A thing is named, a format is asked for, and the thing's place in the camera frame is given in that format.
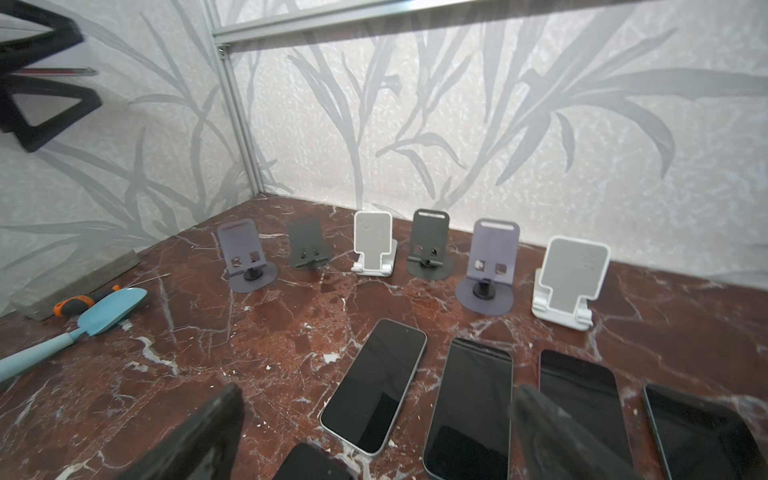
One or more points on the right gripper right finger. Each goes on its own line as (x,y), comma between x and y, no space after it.
(555,446)

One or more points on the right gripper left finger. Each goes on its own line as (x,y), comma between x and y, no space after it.
(205,446)

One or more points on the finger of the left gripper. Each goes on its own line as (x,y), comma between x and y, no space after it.
(36,110)
(57,34)

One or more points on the black phone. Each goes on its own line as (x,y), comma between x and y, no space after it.
(305,462)
(364,408)
(699,439)
(589,394)
(469,433)

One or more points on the purple round phone stand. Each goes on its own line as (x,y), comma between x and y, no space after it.
(487,288)

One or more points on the white phone stand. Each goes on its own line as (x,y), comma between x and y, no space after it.
(572,274)
(374,243)

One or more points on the dark grey round stand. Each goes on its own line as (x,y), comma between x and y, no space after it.
(427,258)

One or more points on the white phone stand front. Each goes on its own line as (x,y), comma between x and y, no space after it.
(374,243)

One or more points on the teal silicone spatula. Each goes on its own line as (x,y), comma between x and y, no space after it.
(94,321)

